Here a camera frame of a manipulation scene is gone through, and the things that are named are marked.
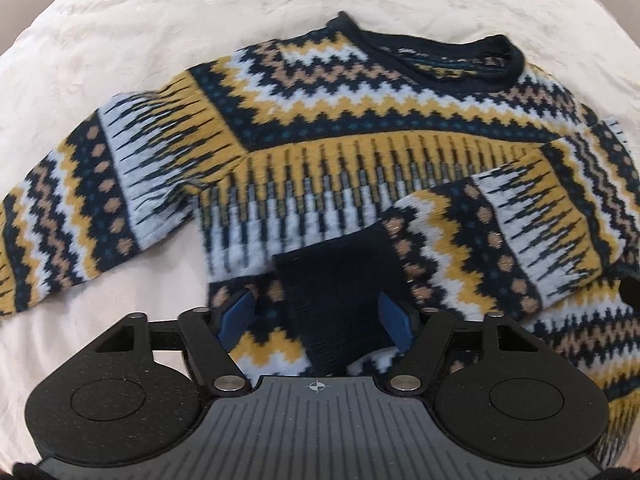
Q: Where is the patterned knit sweater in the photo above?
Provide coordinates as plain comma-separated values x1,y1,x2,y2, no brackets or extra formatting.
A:
1,13,639,465

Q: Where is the cream bedspread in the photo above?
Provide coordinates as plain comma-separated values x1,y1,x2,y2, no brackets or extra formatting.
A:
1,0,639,467

